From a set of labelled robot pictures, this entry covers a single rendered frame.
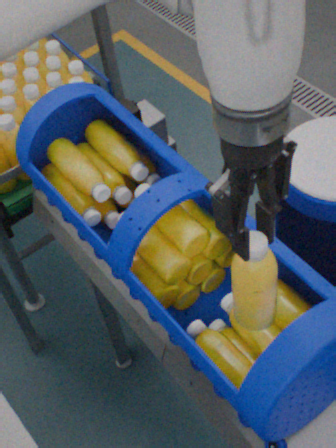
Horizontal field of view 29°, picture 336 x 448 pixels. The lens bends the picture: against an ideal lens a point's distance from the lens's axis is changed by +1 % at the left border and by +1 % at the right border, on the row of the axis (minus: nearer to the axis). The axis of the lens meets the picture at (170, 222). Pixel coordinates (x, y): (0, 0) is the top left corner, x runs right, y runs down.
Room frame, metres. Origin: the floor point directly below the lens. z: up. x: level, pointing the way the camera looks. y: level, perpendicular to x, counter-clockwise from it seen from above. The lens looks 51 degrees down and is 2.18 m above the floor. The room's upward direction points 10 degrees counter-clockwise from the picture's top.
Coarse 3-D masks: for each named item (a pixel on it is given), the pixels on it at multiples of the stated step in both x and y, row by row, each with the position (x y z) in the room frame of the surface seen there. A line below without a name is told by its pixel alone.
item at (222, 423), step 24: (48, 216) 1.17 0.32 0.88; (72, 240) 1.06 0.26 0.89; (96, 264) 0.97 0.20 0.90; (120, 312) 0.85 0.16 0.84; (144, 336) 0.77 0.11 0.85; (168, 360) 0.69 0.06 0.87; (192, 384) 0.62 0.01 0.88; (216, 408) 0.56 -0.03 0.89; (240, 432) 0.50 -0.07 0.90; (312, 432) 0.46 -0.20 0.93
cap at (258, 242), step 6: (252, 234) 0.56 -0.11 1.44; (258, 234) 0.56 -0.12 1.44; (264, 234) 0.56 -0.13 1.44; (252, 240) 0.55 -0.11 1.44; (258, 240) 0.55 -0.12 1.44; (264, 240) 0.55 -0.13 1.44; (252, 246) 0.54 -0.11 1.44; (258, 246) 0.54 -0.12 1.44; (264, 246) 0.54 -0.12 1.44; (252, 252) 0.53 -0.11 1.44; (258, 252) 0.53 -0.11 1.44; (264, 252) 0.54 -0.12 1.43; (252, 258) 0.53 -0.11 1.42
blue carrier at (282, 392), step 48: (48, 96) 1.22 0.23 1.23; (96, 96) 1.21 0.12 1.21; (48, 144) 1.20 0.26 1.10; (144, 144) 1.18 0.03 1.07; (48, 192) 1.04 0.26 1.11; (144, 192) 0.87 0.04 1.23; (192, 192) 0.86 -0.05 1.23; (96, 240) 0.86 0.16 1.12; (144, 288) 0.71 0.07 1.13; (288, 336) 0.51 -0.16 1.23; (288, 384) 0.44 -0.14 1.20; (288, 432) 0.44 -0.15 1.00
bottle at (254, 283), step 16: (272, 256) 0.55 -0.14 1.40; (240, 272) 0.53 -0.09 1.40; (256, 272) 0.52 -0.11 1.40; (272, 272) 0.53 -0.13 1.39; (240, 288) 0.53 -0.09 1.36; (256, 288) 0.52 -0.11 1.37; (272, 288) 0.52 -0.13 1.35; (240, 304) 0.53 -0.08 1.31; (256, 304) 0.52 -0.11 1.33; (272, 304) 0.52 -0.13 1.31; (240, 320) 0.53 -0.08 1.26; (256, 320) 0.52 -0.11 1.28; (272, 320) 0.53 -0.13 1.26
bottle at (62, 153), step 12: (60, 144) 1.15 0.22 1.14; (72, 144) 1.15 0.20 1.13; (48, 156) 1.14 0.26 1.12; (60, 156) 1.11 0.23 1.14; (72, 156) 1.10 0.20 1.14; (84, 156) 1.10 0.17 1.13; (60, 168) 1.09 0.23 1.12; (72, 168) 1.07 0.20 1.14; (84, 168) 1.06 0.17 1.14; (96, 168) 1.06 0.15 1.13; (72, 180) 1.05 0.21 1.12; (84, 180) 1.03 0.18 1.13; (96, 180) 1.03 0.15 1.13; (84, 192) 1.02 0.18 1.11
